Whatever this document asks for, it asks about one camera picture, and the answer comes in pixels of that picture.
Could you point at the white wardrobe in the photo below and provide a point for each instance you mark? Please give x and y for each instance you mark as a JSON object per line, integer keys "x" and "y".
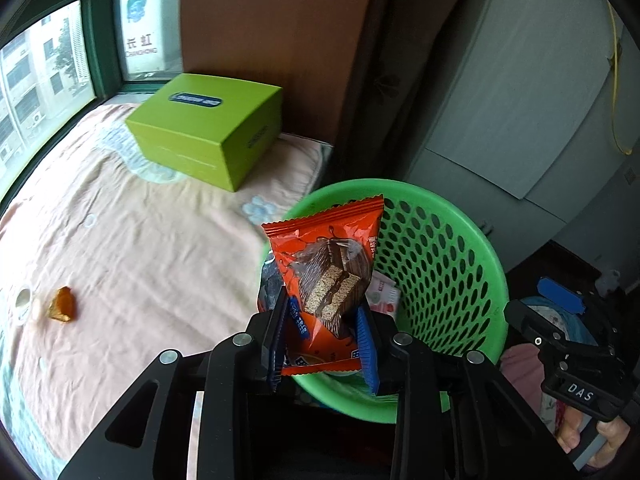
{"x": 525, "y": 85}

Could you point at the green window frame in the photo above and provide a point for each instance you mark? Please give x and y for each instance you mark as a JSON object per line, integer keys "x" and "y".
{"x": 100, "y": 35}

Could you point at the pink packet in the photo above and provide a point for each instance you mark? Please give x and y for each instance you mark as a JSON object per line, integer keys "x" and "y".
{"x": 384, "y": 295}

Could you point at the green perforated plastic basket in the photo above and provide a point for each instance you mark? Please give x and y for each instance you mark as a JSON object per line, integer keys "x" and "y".
{"x": 450, "y": 270}

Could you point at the small clear round cap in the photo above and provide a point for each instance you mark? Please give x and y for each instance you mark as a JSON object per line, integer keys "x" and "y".
{"x": 22, "y": 305}

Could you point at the orange peel piece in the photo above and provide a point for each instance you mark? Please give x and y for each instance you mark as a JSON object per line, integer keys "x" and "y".
{"x": 62, "y": 305}

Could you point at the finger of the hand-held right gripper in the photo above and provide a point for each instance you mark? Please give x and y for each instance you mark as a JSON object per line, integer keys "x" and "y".
{"x": 560, "y": 295}
{"x": 540, "y": 330}

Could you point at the white printed window sign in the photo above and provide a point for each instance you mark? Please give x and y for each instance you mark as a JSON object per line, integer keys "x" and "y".
{"x": 142, "y": 25}

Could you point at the pink floral clothing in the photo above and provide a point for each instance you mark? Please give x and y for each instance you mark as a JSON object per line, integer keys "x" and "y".
{"x": 520, "y": 375}

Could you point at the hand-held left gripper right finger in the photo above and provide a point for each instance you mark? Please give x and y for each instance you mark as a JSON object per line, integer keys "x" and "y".
{"x": 367, "y": 345}

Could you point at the brown wooden board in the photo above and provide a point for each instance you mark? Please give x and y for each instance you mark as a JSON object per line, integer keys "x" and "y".
{"x": 300, "y": 35}

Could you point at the person's right hand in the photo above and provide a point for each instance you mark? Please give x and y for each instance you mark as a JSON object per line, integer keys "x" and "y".
{"x": 610, "y": 435}

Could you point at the green cardboard box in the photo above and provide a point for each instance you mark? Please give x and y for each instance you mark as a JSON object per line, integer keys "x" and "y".
{"x": 200, "y": 125}

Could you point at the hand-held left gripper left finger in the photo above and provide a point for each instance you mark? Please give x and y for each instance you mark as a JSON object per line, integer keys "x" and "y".
{"x": 277, "y": 340}

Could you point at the orange snack packet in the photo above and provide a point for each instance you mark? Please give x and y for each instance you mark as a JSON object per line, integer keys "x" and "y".
{"x": 325, "y": 260}

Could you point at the pink floral blanket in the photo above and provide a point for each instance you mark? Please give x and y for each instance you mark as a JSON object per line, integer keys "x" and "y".
{"x": 150, "y": 235}

